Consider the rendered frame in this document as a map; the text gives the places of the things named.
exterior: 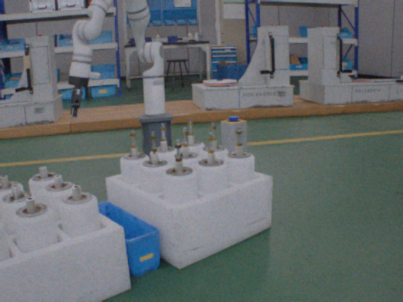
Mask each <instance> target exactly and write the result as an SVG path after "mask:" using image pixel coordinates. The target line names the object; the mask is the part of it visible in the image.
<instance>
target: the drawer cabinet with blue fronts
mask: <svg viewBox="0 0 403 302"><path fill-rule="evenodd" d="M203 55H204V72H205V73H207V67H206V52H205V51H204V50H203ZM219 61H226V62H227V63H230V64H237V45H209V69H210V80H217V67H216V65H219Z"/></svg>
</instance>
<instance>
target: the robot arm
mask: <svg viewBox="0 0 403 302"><path fill-rule="evenodd" d="M111 3H112V0H92V1H91V3H90V5H89V7H88V9H87V14H88V16H89V17H90V18H91V21H89V20H86V21H83V20H79V21H77V22H76V23H75V24H74V26H73V62H72V64H71V68H70V73H69V79H68V84H70V85H72V86H75V87H73V90H72V91H71V94H72V96H71V103H72V104H71V115H72V118H76V119H77V118H78V108H79V107H80V105H81V97H82V95H83V92H82V90H81V87H82V86H83V87H87V86H88V85H89V78H98V79H100V75H101V74H100V73H92V72H91V61H92V55H93V50H92V49H91V48H90V47H87V46H86V40H95V39H96V38H97V37H99V36H100V34H101V30H102V25H103V23H104V18H105V15H106V13H107V12H108V10H109V8H110V6H111ZM125 8H126V13H127V16H128V19H129V21H130V25H131V28H132V31H133V35H134V38H135V43H136V46H137V47H136V49H137V54H138V56H139V59H140V60H141V62H142V63H154V66H153V67H152V68H151V69H150V70H147V71H145V72H143V74H142V75H143V85H144V91H143V95H144V105H145V116H146V117H161V116H164V115H166V105H165V92H164V81H163V64H164V49H163V44H162V43H161V42H146V41H145V39H144V34H145V30H146V29H147V26H148V24H149V21H150V12H149V10H148V4H147V2H146V0H127V1H126V4H125Z"/></svg>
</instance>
